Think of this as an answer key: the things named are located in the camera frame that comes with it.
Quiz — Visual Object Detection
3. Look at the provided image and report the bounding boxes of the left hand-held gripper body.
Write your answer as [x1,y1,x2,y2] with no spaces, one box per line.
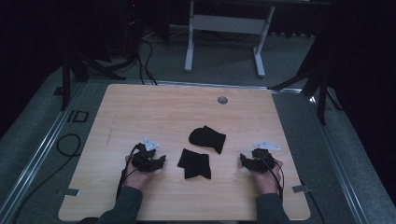
[131,136,161,173]

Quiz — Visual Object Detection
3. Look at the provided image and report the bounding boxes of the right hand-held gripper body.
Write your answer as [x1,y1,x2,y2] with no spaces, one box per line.
[250,140,281,174]

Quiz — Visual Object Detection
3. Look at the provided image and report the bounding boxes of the black sock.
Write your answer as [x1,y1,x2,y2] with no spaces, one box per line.
[177,147,212,180]
[188,124,227,155]

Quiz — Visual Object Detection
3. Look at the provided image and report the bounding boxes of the person's left hand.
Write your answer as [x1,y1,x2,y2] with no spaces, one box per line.
[122,155,156,190]

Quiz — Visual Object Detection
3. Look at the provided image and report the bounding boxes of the person's right hand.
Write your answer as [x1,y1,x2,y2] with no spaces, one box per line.
[249,159,284,195]

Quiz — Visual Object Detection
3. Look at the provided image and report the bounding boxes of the black tape floor mark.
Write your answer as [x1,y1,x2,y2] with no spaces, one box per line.
[66,110,90,123]

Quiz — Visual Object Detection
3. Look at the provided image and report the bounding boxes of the black tripod stand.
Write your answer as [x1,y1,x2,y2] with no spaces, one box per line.
[268,46,345,126]
[60,36,127,112]

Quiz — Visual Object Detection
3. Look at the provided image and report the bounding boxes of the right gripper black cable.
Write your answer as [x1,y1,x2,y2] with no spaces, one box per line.
[257,150,285,203]

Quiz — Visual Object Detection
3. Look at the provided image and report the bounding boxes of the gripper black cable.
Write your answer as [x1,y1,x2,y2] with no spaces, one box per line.
[115,143,142,202]
[257,150,285,203]

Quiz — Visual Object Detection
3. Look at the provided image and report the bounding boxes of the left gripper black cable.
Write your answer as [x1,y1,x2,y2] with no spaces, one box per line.
[115,143,142,202]

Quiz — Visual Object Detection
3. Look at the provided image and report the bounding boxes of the black floor cable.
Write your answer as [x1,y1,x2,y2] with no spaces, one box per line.
[10,133,82,224]

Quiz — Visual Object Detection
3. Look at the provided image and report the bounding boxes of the black floor cables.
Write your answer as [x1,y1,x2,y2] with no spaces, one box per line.
[136,29,159,86]

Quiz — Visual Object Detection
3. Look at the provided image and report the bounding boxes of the white desk frame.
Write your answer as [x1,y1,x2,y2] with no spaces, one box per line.
[184,0,332,78]

